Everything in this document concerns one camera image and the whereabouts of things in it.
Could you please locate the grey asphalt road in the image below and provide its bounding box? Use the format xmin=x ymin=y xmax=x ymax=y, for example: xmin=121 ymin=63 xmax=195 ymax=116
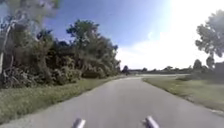
xmin=0 ymin=73 xmax=224 ymax=128

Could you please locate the distant low tree line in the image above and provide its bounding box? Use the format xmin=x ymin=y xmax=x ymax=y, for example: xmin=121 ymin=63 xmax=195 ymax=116
xmin=121 ymin=59 xmax=224 ymax=81

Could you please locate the dense wood of trees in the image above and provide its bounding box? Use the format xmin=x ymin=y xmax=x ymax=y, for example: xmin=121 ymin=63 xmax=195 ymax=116
xmin=0 ymin=0 xmax=122 ymax=90

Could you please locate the robot's own part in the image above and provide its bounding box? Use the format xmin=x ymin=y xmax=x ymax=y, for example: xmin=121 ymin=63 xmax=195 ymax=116
xmin=73 ymin=117 xmax=87 ymax=128
xmin=144 ymin=115 xmax=161 ymax=128

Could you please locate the grass verge beside wood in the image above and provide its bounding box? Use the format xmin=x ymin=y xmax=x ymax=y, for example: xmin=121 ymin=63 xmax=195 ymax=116
xmin=0 ymin=75 xmax=126 ymax=126

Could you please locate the open grass field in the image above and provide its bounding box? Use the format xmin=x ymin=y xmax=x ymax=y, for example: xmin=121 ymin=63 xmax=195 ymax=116
xmin=142 ymin=76 xmax=224 ymax=113

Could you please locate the tall thin-crowned tree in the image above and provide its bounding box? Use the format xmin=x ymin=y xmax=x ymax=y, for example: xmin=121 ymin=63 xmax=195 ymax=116
xmin=195 ymin=9 xmax=224 ymax=69

